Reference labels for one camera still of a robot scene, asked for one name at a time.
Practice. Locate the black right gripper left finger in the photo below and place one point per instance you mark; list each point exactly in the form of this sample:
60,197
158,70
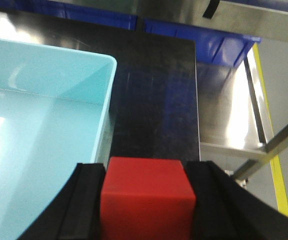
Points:
74,214

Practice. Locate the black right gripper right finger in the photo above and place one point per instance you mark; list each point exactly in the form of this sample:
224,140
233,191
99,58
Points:
226,211

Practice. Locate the red cube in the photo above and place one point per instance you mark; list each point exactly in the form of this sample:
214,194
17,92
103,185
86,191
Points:
146,198

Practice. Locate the light cyan plastic tub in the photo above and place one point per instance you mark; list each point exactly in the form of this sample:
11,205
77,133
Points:
54,103

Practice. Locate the blue bin behind table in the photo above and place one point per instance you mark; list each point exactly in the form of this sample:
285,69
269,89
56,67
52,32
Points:
212,46

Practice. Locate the blue bin lower left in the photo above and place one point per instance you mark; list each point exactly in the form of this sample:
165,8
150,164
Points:
78,13

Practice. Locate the black tape strip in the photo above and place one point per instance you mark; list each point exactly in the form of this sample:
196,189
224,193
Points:
211,9

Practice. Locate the stainless steel shelf rail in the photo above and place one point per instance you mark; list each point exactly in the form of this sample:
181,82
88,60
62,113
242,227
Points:
230,17

